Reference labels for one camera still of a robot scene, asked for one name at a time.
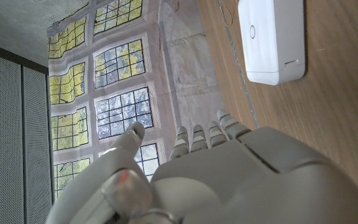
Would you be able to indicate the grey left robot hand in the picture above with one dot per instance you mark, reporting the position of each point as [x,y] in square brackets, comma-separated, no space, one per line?
[247,180]

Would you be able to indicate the small white box device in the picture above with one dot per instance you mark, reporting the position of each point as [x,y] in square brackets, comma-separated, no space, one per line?
[272,43]

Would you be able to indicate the printed window backdrop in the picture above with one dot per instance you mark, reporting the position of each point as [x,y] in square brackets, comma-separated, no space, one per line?
[120,71]

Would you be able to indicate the grey perforated metal panel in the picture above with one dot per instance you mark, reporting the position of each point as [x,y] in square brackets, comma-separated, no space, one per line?
[5,140]

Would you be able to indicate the metal binder clip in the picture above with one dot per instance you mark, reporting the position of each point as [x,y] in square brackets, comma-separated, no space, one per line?
[54,22]

